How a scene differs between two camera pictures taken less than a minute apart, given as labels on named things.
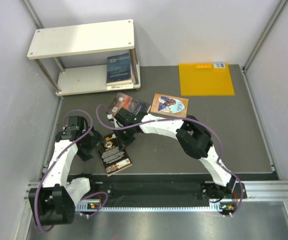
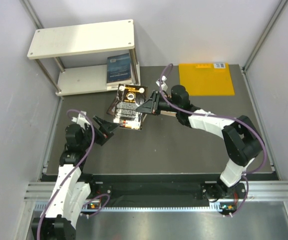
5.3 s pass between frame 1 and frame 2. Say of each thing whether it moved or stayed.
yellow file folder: stayed
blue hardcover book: stayed
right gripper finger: moved
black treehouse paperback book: moved
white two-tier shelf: stayed
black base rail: stayed
